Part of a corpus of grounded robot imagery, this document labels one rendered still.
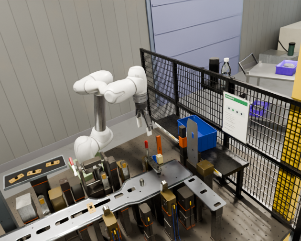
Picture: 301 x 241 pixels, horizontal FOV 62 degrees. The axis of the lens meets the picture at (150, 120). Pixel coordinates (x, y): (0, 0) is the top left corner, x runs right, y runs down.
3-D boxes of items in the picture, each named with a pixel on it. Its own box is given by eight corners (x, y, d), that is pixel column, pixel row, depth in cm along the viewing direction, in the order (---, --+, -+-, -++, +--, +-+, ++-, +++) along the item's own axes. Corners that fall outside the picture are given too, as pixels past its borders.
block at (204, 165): (204, 210, 175) (203, 169, 158) (197, 202, 181) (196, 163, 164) (213, 205, 178) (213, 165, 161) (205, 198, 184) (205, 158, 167)
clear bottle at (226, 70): (225, 89, 173) (226, 60, 164) (218, 86, 178) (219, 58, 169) (232, 86, 176) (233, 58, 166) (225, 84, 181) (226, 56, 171)
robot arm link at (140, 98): (135, 96, 145) (137, 105, 148) (149, 92, 148) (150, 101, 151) (129, 92, 152) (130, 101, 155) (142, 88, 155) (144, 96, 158)
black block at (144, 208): (151, 250, 153) (145, 217, 139) (144, 238, 161) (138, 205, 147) (158, 246, 155) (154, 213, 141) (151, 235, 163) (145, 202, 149)
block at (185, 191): (188, 234, 160) (187, 202, 147) (178, 221, 170) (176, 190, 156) (198, 228, 163) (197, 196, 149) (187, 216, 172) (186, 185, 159)
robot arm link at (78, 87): (80, 80, 172) (95, 74, 182) (66, 82, 184) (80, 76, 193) (87, 98, 177) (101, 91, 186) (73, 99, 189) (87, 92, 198)
